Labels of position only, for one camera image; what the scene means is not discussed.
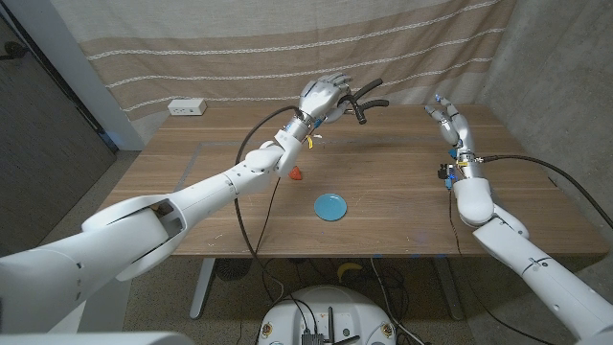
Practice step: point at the black round floor fan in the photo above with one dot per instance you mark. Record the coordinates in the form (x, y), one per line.
(232, 268)

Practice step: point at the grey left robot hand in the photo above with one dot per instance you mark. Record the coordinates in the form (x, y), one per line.
(318, 98)

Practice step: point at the beige striped backdrop cloth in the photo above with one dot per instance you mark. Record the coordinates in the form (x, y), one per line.
(215, 48)

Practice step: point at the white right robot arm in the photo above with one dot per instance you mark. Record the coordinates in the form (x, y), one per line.
(527, 259)

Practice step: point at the black antenna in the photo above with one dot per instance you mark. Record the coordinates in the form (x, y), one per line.
(330, 323)

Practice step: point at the black connector box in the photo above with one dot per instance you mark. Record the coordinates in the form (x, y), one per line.
(312, 338)

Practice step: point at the red toy strawberry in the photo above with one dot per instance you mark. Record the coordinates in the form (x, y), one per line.
(297, 175)

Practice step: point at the yellow banana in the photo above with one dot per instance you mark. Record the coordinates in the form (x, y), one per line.
(347, 268)

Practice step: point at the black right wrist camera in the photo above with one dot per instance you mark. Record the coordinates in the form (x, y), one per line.
(445, 171)

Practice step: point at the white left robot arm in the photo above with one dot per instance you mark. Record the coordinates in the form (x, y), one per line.
(215, 187)

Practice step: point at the white door frame post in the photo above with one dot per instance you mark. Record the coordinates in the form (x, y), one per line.
(72, 62)

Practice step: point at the white table leg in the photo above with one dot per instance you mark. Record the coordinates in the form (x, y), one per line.
(201, 287)

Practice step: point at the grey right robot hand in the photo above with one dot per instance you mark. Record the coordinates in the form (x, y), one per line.
(460, 131)

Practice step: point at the black hand grip exerciser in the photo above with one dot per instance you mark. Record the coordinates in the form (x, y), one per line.
(376, 102)

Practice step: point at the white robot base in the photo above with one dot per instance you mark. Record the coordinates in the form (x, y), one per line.
(335, 306)

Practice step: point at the dark grey door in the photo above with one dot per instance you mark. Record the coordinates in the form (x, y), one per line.
(48, 144)

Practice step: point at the grey table leg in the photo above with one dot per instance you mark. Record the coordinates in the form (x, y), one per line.
(450, 292)

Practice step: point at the blue dish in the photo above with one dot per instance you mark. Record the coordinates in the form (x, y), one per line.
(330, 207)

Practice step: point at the white power strip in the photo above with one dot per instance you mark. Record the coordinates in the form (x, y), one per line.
(187, 107)

